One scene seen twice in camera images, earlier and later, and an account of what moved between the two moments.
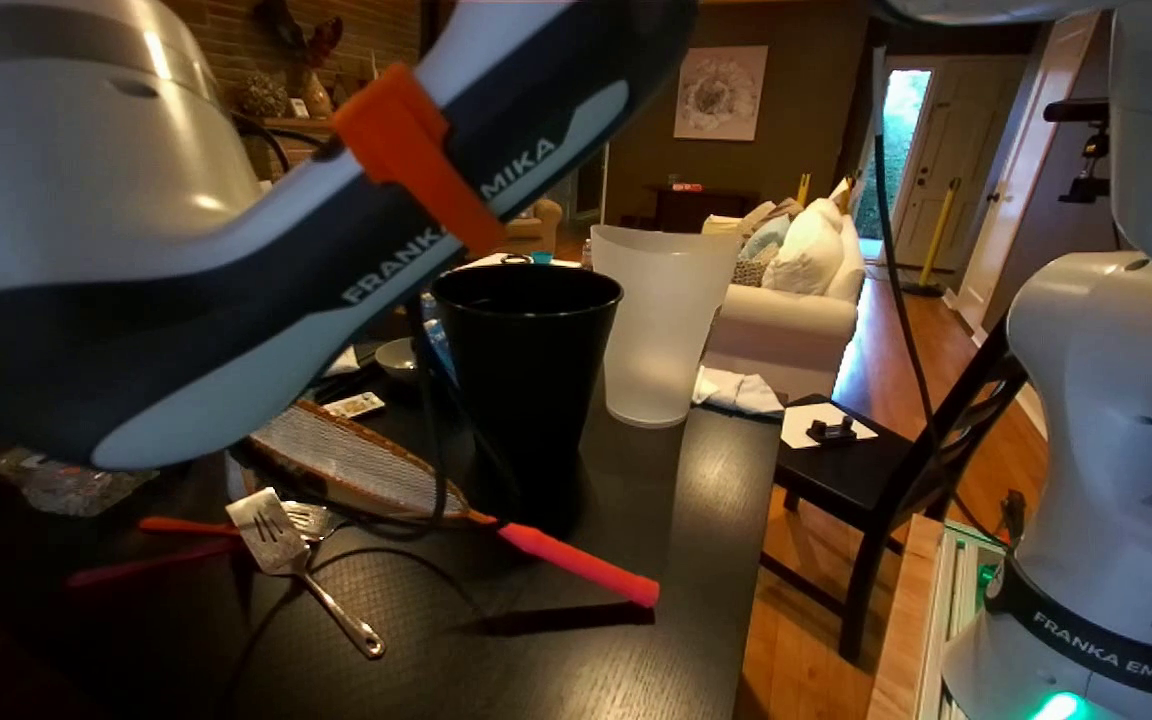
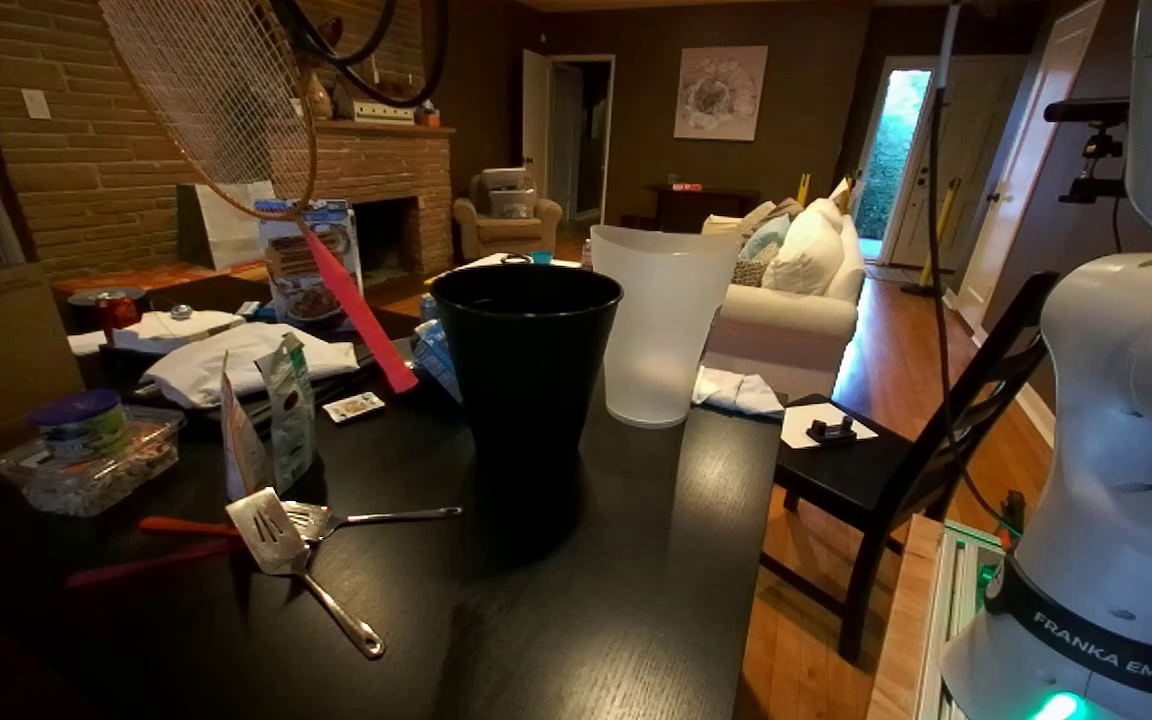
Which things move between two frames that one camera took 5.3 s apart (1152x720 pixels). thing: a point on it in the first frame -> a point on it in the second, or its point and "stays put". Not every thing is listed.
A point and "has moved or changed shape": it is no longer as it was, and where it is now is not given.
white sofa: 790,293 stays put
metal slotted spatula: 277,545 stays put
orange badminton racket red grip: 349,456 has moved or changed shape
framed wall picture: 720,88 stays put
